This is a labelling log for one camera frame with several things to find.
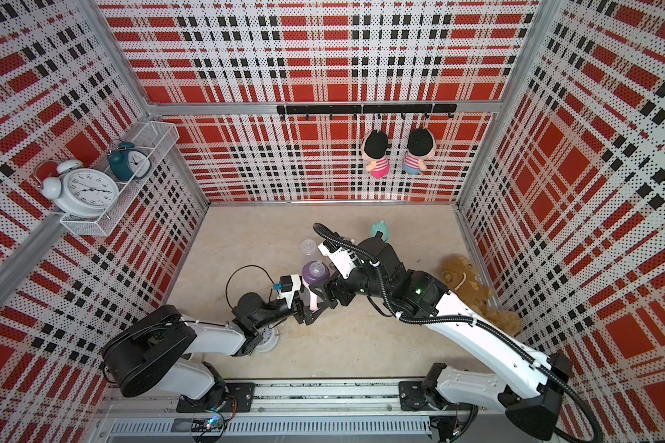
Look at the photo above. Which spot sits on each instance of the pink bottle handle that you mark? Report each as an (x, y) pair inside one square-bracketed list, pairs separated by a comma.
[(315, 291)]

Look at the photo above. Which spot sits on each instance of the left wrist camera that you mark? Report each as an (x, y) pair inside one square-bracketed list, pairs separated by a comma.
[(288, 287)]

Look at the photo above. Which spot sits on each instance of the plush doll blue pants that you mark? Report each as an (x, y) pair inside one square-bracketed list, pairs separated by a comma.
[(421, 146)]

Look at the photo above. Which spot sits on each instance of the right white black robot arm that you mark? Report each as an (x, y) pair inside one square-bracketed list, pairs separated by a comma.
[(526, 385)]

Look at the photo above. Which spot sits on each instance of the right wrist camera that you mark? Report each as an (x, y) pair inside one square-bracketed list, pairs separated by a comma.
[(343, 259)]

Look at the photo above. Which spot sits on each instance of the white wire shelf basket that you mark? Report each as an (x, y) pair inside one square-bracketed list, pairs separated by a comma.
[(156, 139)]

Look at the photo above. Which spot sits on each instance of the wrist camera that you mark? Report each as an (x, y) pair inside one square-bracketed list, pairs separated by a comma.
[(288, 287), (343, 259)]

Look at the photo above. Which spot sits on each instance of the teal alarm clock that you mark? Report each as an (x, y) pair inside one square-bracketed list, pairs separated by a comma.
[(126, 162)]

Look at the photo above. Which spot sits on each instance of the plush doll pink pants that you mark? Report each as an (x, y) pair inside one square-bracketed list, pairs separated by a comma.
[(374, 152)]

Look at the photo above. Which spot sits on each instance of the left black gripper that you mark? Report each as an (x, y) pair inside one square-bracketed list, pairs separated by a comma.
[(309, 317)]

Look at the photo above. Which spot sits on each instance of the large white alarm clock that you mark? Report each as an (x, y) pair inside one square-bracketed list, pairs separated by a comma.
[(79, 191)]

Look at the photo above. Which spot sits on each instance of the mint green bottle cap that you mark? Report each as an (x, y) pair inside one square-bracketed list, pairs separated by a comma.
[(380, 229)]

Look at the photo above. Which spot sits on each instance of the clear baby bottle far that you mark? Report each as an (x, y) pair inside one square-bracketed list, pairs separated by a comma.
[(309, 248)]

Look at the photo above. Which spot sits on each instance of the brown plush toy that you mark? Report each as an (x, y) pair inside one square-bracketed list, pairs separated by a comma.
[(461, 276)]

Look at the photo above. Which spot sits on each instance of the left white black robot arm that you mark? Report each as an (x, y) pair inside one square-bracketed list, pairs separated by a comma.
[(151, 354)]

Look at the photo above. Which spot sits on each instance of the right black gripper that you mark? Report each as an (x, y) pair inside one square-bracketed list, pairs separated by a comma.
[(333, 283)]

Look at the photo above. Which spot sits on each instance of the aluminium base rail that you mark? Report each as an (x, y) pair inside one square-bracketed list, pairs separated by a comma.
[(299, 410)]

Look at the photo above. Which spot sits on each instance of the small white alarm clock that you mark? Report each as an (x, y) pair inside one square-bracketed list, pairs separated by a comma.
[(267, 342)]

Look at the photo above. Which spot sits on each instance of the black hook rail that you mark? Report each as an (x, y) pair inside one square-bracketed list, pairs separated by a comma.
[(353, 109)]

